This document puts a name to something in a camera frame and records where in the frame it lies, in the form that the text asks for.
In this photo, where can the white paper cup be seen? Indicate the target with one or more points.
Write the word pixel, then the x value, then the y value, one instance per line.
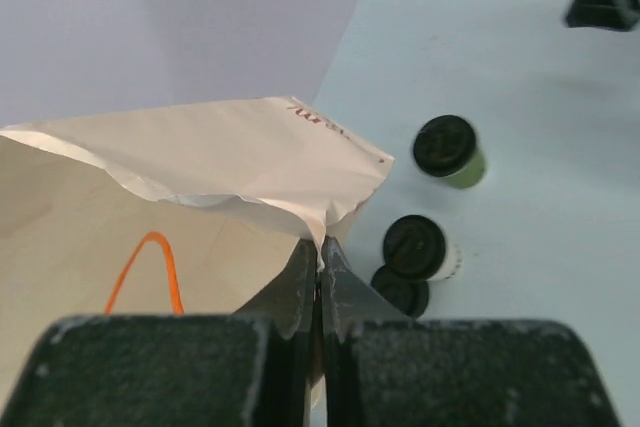
pixel 451 263

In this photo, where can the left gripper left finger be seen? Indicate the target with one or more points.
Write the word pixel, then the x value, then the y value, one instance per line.
pixel 288 300

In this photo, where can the black lid stack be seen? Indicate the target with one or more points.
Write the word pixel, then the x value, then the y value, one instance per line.
pixel 410 298

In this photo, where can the green paper cup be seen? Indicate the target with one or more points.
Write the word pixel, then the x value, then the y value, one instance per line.
pixel 468 167

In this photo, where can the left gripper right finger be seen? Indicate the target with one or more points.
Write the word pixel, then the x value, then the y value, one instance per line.
pixel 345 299

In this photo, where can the black cup lid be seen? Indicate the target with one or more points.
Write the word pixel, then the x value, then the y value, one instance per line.
pixel 444 145
pixel 414 247

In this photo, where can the paper takeout bag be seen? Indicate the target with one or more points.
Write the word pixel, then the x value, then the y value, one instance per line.
pixel 191 208

